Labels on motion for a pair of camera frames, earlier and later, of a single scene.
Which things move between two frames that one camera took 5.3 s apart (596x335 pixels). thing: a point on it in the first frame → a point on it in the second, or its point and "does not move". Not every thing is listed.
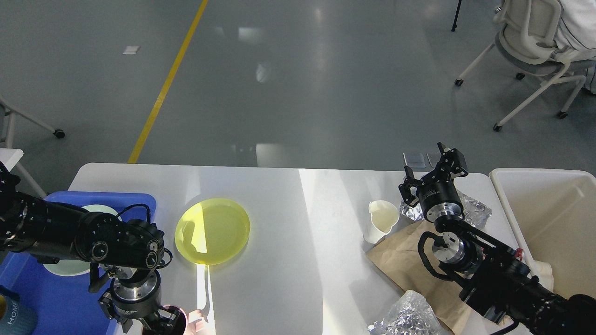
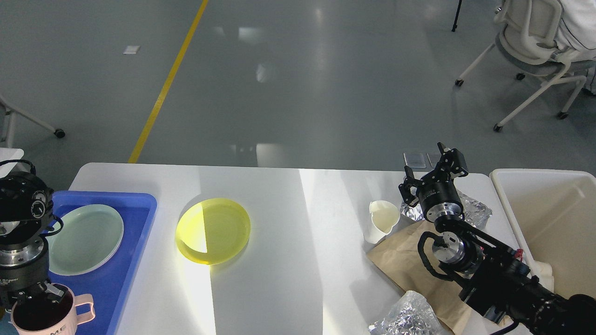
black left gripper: (138, 296) → (24, 263)
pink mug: (172, 320) → (33, 318)
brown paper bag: (397, 257) does not move
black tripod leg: (454, 25) does not move
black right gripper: (437, 198) does not move
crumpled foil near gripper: (475, 212) does not move
